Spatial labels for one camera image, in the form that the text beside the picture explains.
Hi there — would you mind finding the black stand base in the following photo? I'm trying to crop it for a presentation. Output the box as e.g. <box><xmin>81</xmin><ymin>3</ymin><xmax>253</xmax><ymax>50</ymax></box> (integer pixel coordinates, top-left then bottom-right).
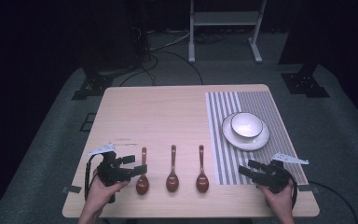
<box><xmin>281</xmin><ymin>63</ymin><xmax>331</xmax><ymax>99</ymax></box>
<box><xmin>71</xmin><ymin>66</ymin><xmax>117</xmax><ymax>102</ymax></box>

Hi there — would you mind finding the grey floor cable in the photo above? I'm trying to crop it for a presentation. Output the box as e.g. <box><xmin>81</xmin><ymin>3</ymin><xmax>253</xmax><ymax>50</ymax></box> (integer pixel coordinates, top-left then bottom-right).
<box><xmin>148</xmin><ymin>30</ymin><xmax>191</xmax><ymax>52</ymax></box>

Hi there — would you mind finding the grey tape strip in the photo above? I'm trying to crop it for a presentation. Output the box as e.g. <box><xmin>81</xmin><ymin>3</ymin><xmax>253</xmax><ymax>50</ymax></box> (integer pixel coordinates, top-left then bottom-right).
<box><xmin>297</xmin><ymin>184</ymin><xmax>322</xmax><ymax>194</ymax></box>
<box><xmin>62</xmin><ymin>185</ymin><xmax>83</xmax><ymax>194</ymax></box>

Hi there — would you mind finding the white bowl with dark rim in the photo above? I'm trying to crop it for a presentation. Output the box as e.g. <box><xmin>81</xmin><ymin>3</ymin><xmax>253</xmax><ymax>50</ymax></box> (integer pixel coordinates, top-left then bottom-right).
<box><xmin>229</xmin><ymin>111</ymin><xmax>265</xmax><ymax>139</ymax></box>

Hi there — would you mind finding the black floor cable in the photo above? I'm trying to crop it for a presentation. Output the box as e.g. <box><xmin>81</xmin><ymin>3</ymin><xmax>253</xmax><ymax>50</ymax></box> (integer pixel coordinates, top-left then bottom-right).
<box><xmin>118</xmin><ymin>49</ymin><xmax>205</xmax><ymax>87</ymax></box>
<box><xmin>307</xmin><ymin>180</ymin><xmax>358</xmax><ymax>224</ymax></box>

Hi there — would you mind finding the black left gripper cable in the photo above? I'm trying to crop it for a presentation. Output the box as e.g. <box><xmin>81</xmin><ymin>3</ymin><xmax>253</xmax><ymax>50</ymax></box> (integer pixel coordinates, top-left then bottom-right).
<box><xmin>84</xmin><ymin>153</ymin><xmax>104</xmax><ymax>202</ymax></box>

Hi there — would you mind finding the brown wooden spoon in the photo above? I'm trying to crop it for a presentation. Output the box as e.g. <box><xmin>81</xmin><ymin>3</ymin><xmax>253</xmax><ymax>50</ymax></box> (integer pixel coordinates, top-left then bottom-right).
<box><xmin>135</xmin><ymin>147</ymin><xmax>151</xmax><ymax>196</ymax></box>
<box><xmin>165</xmin><ymin>144</ymin><xmax>180</xmax><ymax>193</ymax></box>
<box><xmin>195</xmin><ymin>144</ymin><xmax>211</xmax><ymax>194</ymax></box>

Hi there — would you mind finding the grey striped placemat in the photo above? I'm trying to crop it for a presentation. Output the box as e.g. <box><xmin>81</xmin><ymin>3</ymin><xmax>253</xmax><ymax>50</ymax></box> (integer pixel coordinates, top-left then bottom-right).
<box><xmin>204</xmin><ymin>91</ymin><xmax>310</xmax><ymax>187</ymax></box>

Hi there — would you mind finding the white metal stand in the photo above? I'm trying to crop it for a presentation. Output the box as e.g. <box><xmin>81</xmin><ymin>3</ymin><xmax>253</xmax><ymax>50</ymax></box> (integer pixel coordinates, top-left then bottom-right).
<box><xmin>187</xmin><ymin>0</ymin><xmax>268</xmax><ymax>65</ymax></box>

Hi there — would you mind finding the white plate with dark rim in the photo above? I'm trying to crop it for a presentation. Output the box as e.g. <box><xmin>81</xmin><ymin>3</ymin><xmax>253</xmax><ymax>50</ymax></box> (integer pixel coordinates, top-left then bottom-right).
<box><xmin>221</xmin><ymin>112</ymin><xmax>271</xmax><ymax>152</ymax></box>

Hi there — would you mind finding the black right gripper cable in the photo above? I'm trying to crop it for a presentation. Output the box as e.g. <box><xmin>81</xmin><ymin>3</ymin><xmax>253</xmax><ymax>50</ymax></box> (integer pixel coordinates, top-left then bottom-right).
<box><xmin>283</xmin><ymin>169</ymin><xmax>299</xmax><ymax>210</ymax></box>

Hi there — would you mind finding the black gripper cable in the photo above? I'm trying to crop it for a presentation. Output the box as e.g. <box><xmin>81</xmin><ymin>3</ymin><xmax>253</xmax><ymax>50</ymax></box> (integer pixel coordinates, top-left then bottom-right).
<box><xmin>283</xmin><ymin>169</ymin><xmax>299</xmax><ymax>210</ymax></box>
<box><xmin>84</xmin><ymin>153</ymin><xmax>104</xmax><ymax>202</ymax></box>

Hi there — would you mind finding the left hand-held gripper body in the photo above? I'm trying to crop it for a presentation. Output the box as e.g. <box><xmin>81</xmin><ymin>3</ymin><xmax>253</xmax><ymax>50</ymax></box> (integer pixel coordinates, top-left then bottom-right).
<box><xmin>88</xmin><ymin>142</ymin><xmax>132</xmax><ymax>204</ymax></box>

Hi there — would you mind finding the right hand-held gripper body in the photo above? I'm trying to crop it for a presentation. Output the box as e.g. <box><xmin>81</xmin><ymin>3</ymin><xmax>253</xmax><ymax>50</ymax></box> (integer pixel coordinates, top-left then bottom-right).
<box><xmin>258</xmin><ymin>151</ymin><xmax>310</xmax><ymax>194</ymax></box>

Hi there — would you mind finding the person's left hand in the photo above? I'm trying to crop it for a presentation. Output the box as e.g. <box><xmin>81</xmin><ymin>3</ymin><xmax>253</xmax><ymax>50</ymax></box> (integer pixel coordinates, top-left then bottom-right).
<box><xmin>86</xmin><ymin>169</ymin><xmax>131</xmax><ymax>217</ymax></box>

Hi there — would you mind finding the person's right hand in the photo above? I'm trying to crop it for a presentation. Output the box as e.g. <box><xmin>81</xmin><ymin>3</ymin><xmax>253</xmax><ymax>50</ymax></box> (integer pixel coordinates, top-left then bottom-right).
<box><xmin>256</xmin><ymin>178</ymin><xmax>295</xmax><ymax>217</ymax></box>

